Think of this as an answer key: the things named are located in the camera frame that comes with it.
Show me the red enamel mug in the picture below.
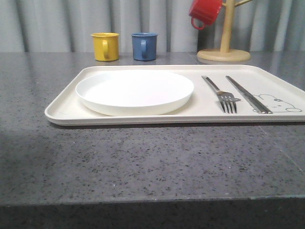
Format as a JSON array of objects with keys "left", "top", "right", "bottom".
[{"left": 189, "top": 0, "right": 223, "bottom": 30}]

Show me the silver metal fork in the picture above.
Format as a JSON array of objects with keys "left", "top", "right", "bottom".
[{"left": 202, "top": 76, "right": 240, "bottom": 114}]

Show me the white round plate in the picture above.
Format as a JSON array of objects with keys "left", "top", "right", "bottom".
[{"left": 75, "top": 70, "right": 194, "bottom": 116}]

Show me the beige rabbit serving tray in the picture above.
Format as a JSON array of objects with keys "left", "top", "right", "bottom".
[{"left": 45, "top": 65, "right": 305, "bottom": 126}]

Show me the blue enamel mug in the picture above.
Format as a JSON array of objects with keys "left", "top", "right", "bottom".
[{"left": 131, "top": 32, "right": 158, "bottom": 61}]

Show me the yellow enamel mug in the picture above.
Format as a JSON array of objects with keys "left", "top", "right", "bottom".
[{"left": 91, "top": 32, "right": 119, "bottom": 62}]

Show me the wooden mug tree stand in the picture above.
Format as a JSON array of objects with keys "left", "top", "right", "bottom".
[{"left": 197, "top": 0, "right": 251, "bottom": 62}]

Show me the silver metal knife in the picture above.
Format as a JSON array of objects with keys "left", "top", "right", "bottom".
[{"left": 226, "top": 76, "right": 273, "bottom": 114}]

